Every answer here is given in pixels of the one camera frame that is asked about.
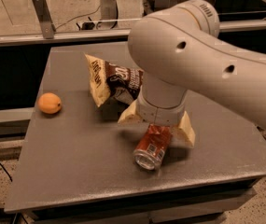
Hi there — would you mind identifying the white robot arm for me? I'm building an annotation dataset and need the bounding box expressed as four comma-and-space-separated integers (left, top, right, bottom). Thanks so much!
122, 0, 266, 130

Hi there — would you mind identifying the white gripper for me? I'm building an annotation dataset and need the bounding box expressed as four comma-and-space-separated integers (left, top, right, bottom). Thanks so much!
118, 93, 196, 148

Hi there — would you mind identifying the left metal bracket post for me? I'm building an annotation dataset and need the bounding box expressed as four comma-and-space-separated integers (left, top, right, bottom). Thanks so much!
32, 0, 55, 39

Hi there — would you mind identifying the orange fruit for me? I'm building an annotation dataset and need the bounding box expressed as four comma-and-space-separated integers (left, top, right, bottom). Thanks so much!
37, 92, 62, 114

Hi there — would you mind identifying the grey table base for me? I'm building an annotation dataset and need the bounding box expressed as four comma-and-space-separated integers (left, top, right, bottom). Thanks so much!
23, 177, 259, 224

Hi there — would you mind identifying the red coke can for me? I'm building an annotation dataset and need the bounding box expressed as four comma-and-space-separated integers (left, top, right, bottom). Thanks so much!
133, 124, 172, 171

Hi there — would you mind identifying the horizontal metal rail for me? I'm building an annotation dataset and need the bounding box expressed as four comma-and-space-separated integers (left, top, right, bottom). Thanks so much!
0, 19, 266, 47

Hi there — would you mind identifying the brown chip bag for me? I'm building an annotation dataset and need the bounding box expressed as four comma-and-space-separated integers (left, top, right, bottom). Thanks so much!
85, 54, 143, 107

